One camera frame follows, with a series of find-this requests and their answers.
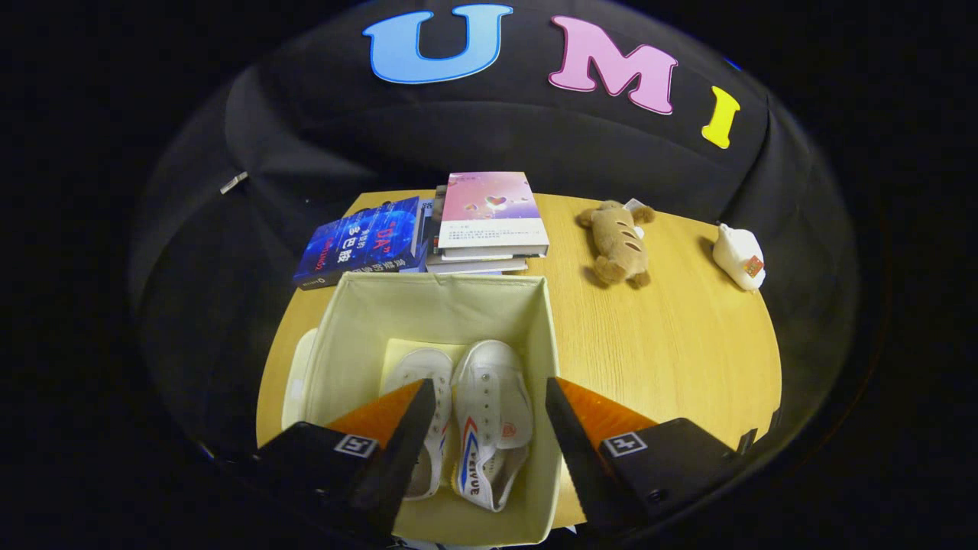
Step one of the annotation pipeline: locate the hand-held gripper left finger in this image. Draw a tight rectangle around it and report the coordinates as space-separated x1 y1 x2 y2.
252 379 436 539

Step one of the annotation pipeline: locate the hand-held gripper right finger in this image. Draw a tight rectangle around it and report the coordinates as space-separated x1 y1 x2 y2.
546 377 757 534

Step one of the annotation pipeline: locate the white canvas shoe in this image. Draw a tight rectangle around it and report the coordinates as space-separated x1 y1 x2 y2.
451 340 534 513
382 348 454 501

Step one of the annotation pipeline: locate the pale fabric storage box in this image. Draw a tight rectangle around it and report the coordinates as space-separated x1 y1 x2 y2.
281 273 565 547

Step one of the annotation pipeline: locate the grey blue book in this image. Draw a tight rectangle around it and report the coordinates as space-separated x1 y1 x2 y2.
423 256 529 276

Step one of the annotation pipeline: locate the blue cover book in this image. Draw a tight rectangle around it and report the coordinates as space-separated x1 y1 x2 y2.
294 197 425 291

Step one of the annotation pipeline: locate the brown plush toy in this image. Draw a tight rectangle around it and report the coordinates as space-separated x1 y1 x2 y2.
577 200 656 289

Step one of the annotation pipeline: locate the white paperback book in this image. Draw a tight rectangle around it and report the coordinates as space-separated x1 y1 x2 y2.
439 243 550 263

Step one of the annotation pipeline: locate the white plush toy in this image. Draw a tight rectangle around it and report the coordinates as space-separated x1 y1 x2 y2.
713 223 766 292

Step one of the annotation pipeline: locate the pink cover book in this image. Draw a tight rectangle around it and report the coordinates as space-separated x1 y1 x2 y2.
438 171 550 257

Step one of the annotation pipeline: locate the black backdrop cloth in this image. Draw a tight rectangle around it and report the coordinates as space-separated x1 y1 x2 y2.
130 0 860 490

